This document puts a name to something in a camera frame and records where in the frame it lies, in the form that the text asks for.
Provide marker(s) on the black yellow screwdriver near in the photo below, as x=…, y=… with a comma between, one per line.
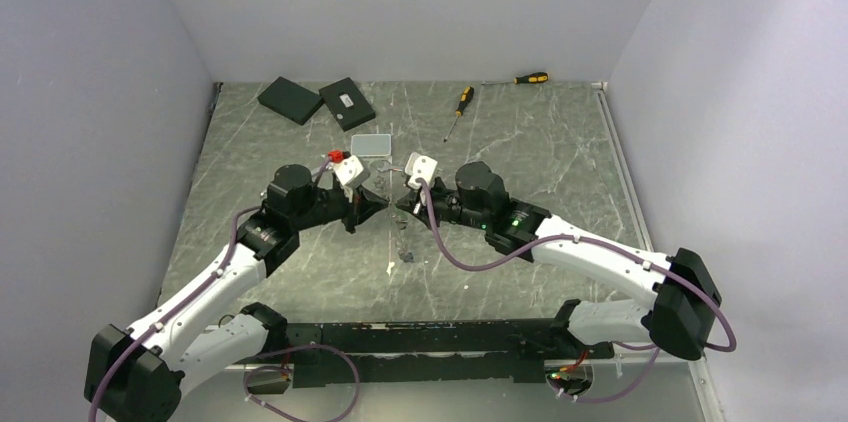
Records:
x=465, y=100

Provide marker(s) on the white network switch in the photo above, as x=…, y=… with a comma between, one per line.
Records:
x=378, y=145

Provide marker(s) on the black flat box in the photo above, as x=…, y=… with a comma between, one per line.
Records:
x=290, y=100

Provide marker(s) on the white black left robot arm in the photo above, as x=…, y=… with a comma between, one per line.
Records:
x=143, y=372

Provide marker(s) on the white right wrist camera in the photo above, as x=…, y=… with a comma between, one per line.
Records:
x=419, y=167

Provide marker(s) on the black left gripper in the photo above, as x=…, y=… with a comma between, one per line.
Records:
x=363, y=204

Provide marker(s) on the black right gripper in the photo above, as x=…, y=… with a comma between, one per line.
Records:
x=418, y=207

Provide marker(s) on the black yellow screwdriver far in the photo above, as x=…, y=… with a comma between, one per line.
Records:
x=528, y=79

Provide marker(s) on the black yellow screwdriver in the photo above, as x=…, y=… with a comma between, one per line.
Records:
x=465, y=100
x=528, y=79

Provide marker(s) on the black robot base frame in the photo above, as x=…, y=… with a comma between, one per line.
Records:
x=518, y=350

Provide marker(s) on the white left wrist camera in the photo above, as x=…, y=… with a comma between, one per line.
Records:
x=350, y=172

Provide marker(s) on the silver right wrench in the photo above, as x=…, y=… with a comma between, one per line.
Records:
x=386, y=166

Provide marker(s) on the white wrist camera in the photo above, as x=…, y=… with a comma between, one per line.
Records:
x=419, y=167
x=350, y=172

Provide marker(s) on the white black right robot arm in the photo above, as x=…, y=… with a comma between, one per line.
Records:
x=670, y=300

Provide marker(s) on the black box with label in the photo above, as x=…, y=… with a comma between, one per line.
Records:
x=348, y=105

